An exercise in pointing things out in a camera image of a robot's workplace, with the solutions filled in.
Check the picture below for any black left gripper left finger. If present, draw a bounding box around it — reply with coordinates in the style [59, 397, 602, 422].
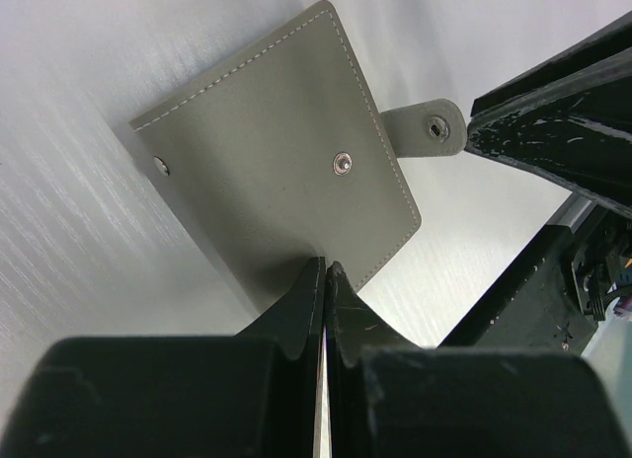
[1, 258, 326, 457]

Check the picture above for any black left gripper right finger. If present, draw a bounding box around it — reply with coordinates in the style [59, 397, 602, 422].
[325, 263, 631, 457]

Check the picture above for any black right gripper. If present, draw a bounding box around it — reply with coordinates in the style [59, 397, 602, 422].
[465, 14, 631, 216]

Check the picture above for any grey leather card holder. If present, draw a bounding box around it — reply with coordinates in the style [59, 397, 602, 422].
[130, 0, 467, 308]

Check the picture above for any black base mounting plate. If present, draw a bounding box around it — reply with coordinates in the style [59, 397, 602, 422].
[434, 213, 632, 365]

